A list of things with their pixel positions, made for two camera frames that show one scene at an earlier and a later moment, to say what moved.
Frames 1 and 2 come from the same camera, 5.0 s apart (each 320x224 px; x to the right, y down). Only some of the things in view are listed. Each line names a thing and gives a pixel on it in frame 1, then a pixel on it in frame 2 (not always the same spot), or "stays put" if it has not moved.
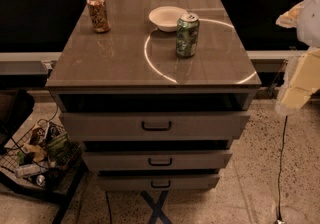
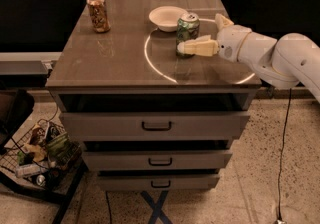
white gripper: x=310 y=21 -> x=231 y=42
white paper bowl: x=166 y=18 stays put
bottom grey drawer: x=159 y=182 stays put
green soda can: x=188 y=34 stays put
